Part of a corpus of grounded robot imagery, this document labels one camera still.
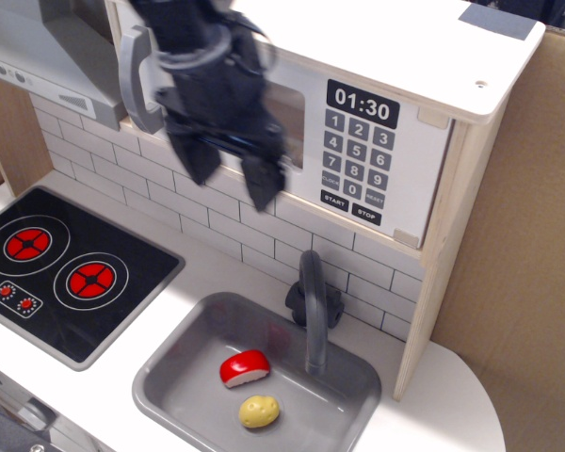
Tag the wooden microwave cabinet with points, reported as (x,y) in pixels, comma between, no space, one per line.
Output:
(416,51)

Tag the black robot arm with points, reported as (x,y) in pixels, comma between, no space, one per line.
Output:
(179,26)

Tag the grey range hood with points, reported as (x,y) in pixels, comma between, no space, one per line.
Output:
(46,49)

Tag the grey toy faucet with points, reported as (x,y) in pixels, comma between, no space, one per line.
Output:
(315,309)

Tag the red toy cheese wedge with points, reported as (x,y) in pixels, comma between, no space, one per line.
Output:
(244,367)

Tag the grey tape patch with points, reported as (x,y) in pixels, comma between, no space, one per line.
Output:
(498,21)

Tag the brown cardboard panel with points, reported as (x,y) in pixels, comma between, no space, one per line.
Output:
(504,308)

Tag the black toy stovetop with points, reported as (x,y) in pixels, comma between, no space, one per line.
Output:
(72,282)

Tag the grey sink basin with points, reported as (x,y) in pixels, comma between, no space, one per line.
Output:
(181,390)

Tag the yellow toy potato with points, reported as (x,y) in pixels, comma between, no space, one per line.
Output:
(259,411)

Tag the white toy microwave door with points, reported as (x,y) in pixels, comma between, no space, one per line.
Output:
(350,147)

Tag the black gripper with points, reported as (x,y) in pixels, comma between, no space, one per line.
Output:
(217,97)

